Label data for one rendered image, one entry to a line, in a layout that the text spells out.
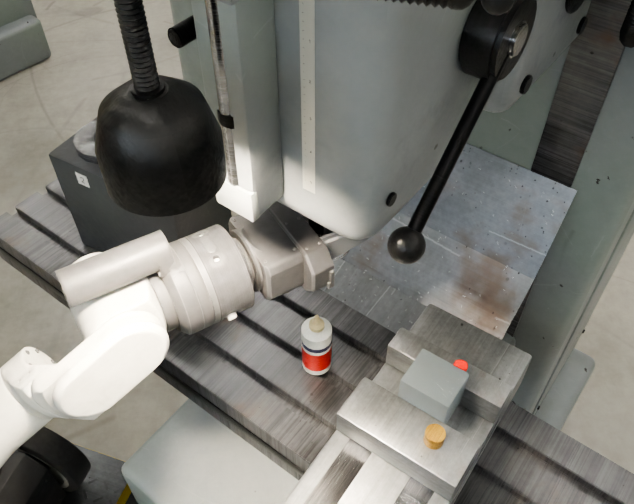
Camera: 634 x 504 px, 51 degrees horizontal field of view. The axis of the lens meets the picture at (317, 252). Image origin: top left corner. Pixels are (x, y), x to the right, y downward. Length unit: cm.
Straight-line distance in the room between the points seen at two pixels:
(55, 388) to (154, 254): 14
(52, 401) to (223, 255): 19
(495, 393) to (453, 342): 11
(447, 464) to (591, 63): 50
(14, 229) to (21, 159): 172
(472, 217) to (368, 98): 62
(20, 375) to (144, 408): 140
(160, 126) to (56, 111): 276
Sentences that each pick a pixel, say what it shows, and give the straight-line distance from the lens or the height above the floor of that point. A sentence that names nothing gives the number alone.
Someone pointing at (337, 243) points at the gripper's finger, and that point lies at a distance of 66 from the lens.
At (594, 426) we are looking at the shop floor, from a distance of 208.
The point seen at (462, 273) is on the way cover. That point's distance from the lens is 105.
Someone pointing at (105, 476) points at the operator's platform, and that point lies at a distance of 149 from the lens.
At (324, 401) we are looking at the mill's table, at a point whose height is 93.
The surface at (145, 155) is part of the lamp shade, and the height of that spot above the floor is 149.
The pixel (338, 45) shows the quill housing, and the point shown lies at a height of 149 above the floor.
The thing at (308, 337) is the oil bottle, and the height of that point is 101.
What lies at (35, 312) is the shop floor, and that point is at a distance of 232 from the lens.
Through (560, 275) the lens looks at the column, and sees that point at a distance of 110.
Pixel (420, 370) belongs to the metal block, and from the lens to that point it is 76.
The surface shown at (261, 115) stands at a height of 143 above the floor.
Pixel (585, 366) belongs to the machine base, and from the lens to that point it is 192.
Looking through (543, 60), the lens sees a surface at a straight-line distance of 67.
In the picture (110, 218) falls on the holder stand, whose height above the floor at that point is 103.
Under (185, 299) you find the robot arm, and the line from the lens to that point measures 60.
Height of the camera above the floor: 171
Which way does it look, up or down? 48 degrees down
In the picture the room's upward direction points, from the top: straight up
